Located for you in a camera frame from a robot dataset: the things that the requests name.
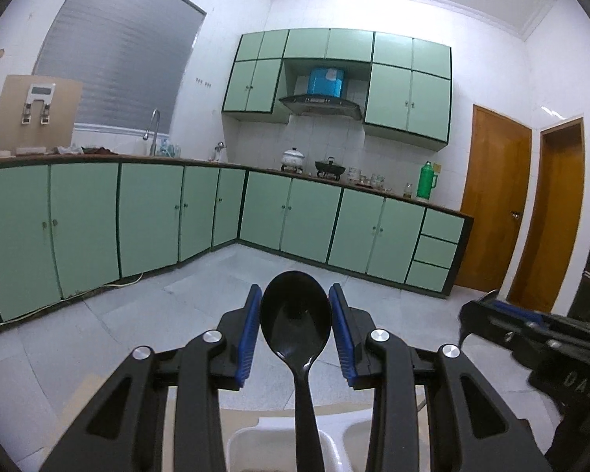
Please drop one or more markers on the green upper cabinets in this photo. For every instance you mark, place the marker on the green upper cabinets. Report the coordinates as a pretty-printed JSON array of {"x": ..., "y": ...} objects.
[{"x": 402, "y": 85}]

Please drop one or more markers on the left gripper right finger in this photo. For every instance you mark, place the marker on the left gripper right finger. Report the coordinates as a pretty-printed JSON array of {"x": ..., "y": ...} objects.
[{"x": 470, "y": 426}]

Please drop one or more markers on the chrome kitchen faucet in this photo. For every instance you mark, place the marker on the chrome kitchen faucet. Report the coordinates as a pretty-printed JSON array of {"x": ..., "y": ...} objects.
[{"x": 153, "y": 132}]

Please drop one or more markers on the green cabinets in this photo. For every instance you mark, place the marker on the green cabinets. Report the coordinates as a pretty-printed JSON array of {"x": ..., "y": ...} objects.
[
  {"x": 69, "y": 226},
  {"x": 402, "y": 85}
]

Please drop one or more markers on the white cooking pot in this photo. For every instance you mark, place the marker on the white cooking pot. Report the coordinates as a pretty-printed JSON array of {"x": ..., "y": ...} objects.
[{"x": 293, "y": 158}]

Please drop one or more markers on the cardboard box with water purifier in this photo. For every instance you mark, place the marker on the cardboard box with water purifier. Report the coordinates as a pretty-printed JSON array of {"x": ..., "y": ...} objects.
[{"x": 37, "y": 113}]

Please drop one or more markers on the black wok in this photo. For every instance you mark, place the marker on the black wok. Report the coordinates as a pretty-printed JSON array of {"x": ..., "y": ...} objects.
[{"x": 329, "y": 169}]

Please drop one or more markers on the white utensil holder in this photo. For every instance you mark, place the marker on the white utensil holder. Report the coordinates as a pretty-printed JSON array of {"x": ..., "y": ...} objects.
[{"x": 266, "y": 441}]

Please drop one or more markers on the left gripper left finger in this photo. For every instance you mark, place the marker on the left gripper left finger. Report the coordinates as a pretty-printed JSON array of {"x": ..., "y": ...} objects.
[{"x": 122, "y": 427}]

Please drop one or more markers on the green lower cabinets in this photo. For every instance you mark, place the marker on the green lower cabinets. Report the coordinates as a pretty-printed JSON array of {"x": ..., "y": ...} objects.
[{"x": 69, "y": 226}]

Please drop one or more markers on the black range hood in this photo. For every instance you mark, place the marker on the black range hood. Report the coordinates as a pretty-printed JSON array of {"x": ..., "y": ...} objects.
[{"x": 322, "y": 106}]

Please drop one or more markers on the green thermos flask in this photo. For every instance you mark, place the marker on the green thermos flask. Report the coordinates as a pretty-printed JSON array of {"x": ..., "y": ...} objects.
[{"x": 428, "y": 180}]

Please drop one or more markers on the black plastic spoon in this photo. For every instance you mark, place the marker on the black plastic spoon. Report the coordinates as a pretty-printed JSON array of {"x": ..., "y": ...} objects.
[{"x": 296, "y": 320}]

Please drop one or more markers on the grey window blind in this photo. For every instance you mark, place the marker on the grey window blind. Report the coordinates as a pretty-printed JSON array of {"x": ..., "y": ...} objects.
[{"x": 130, "y": 56}]

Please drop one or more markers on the brown wooden door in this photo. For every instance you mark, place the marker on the brown wooden door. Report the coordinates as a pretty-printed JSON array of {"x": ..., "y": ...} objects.
[{"x": 494, "y": 195}]

